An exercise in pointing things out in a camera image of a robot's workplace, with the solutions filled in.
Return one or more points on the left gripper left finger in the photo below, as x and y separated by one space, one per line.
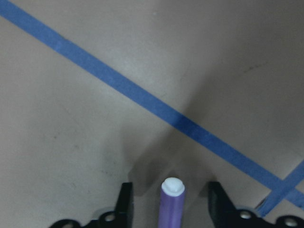
124 206

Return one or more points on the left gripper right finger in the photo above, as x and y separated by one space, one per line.
221 209

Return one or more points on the purple pen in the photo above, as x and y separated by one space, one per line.
171 203

